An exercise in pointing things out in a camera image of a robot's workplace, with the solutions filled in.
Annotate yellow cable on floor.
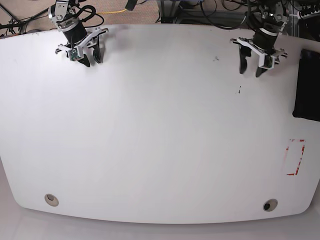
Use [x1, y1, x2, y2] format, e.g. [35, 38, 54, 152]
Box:
[96, 8, 127, 16]

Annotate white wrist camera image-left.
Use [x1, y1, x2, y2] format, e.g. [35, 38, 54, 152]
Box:
[67, 28, 102, 67]

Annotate black tripod legs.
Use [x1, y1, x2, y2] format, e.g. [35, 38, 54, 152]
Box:
[0, 4, 48, 39]

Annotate white power strip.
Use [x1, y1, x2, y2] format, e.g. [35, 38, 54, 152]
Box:
[297, 4, 320, 20]

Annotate right table cable grommet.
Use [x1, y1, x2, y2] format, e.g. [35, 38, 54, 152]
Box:
[263, 199, 278, 212]

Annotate left table cable grommet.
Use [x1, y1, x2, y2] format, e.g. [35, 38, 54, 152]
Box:
[44, 194, 59, 207]

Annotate aluminium frame post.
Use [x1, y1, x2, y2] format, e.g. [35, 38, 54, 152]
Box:
[156, 0, 181, 24]

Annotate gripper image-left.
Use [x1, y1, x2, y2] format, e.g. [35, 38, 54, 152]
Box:
[48, 0, 109, 68]

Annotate table cable grommet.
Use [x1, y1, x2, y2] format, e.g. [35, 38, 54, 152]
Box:
[44, 194, 59, 207]
[263, 199, 278, 212]

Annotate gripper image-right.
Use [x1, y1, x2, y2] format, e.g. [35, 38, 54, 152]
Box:
[230, 0, 288, 78]

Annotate black T-shirt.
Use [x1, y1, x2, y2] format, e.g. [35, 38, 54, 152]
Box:
[292, 49, 320, 122]

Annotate red tape rectangle marking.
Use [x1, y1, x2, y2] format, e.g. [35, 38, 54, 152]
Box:
[283, 139, 306, 176]

